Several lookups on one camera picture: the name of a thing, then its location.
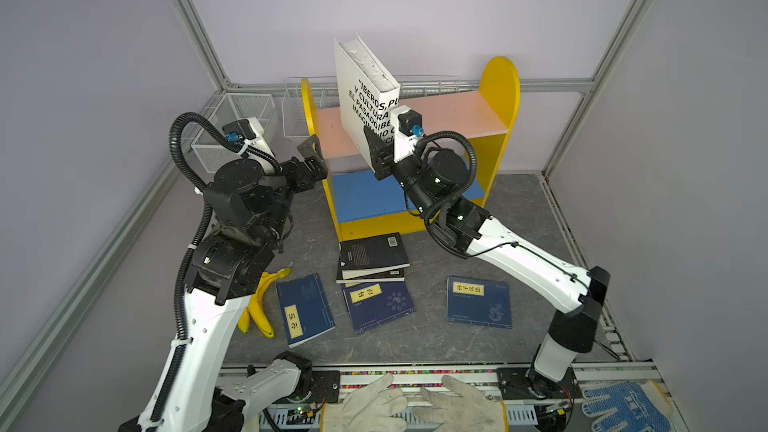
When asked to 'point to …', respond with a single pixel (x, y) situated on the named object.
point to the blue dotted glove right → (640, 406)
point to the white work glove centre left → (368, 409)
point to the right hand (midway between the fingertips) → (377, 128)
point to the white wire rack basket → (294, 108)
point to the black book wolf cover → (372, 255)
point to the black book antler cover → (397, 275)
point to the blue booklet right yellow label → (479, 301)
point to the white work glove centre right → (462, 409)
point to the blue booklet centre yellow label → (374, 304)
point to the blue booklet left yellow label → (304, 309)
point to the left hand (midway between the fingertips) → (298, 150)
